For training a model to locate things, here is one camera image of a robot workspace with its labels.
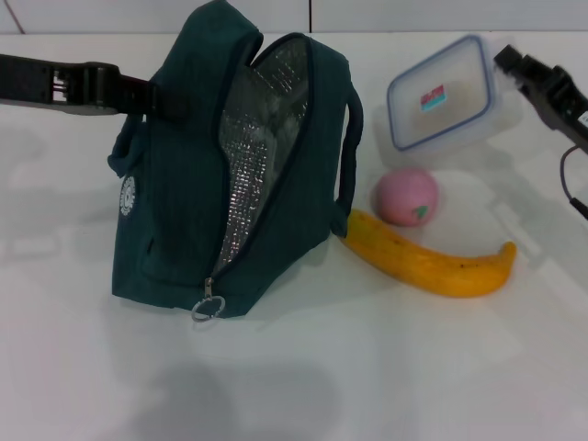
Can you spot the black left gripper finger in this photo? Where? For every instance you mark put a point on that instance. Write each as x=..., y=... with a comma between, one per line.
x=151, y=101

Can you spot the pink peach toy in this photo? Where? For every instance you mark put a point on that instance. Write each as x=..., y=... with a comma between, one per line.
x=404, y=195

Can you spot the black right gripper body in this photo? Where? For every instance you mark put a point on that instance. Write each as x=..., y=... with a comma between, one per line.
x=572, y=110

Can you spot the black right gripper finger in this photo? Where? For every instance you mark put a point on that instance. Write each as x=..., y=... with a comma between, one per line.
x=528, y=75

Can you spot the dark teal insulated lunch bag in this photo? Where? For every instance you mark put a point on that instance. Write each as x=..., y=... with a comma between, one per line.
x=174, y=206

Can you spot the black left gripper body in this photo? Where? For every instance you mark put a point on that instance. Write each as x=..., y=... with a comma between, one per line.
x=37, y=85

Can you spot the yellow banana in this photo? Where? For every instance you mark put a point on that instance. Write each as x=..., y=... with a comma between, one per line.
x=413, y=264

